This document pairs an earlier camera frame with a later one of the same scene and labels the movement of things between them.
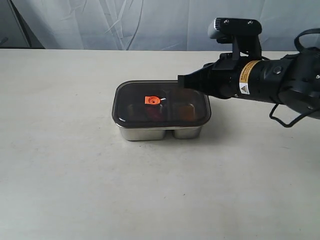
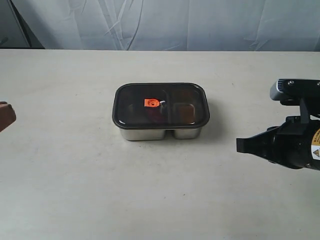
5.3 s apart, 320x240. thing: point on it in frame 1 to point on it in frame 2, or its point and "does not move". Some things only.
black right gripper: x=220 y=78 to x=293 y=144
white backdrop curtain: x=157 y=25 does not move
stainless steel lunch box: x=142 y=134 does not move
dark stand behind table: x=15 y=31 does not move
